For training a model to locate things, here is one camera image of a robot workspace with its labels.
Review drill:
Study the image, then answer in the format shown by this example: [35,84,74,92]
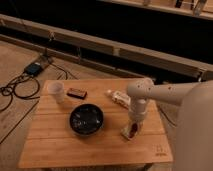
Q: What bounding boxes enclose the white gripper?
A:
[128,108,147,123]

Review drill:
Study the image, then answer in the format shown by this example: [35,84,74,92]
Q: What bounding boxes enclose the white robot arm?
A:
[126,78,213,171]

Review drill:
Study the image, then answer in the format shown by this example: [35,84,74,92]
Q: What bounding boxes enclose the white sponge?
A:
[121,122,142,140]

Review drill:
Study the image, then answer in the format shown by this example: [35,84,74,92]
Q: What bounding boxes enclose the clear plastic bottle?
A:
[106,90,130,108]

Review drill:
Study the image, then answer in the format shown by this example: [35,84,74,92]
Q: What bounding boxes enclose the black round bowl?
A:
[69,104,104,136]

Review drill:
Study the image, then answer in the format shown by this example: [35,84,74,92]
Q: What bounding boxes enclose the small dark brown box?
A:
[67,88,87,99]

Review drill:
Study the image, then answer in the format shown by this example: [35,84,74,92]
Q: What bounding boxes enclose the translucent plastic cup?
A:
[47,81,65,103]

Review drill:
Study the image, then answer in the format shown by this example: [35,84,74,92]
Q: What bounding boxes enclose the black power adapter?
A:
[24,62,42,76]

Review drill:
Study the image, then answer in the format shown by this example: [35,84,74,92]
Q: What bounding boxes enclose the black floor cables right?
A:
[156,104,178,128]

